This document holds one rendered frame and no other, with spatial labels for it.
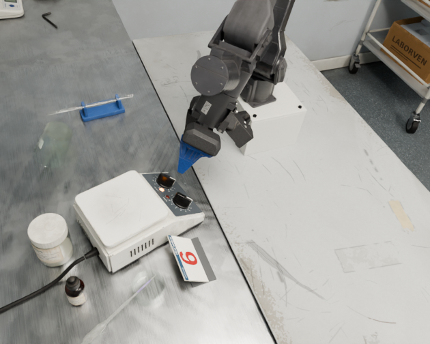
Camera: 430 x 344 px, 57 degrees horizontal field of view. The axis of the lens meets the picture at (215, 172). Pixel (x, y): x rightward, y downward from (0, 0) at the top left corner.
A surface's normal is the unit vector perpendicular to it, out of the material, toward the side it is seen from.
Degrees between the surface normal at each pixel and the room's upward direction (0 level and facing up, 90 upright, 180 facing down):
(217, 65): 62
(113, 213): 0
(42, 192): 0
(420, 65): 90
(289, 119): 90
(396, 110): 0
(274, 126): 90
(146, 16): 90
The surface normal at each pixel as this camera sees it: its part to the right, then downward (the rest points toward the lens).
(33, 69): 0.11, -0.65
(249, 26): -0.24, -0.07
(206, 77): -0.37, 0.25
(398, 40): -0.90, 0.27
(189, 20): 0.37, 0.73
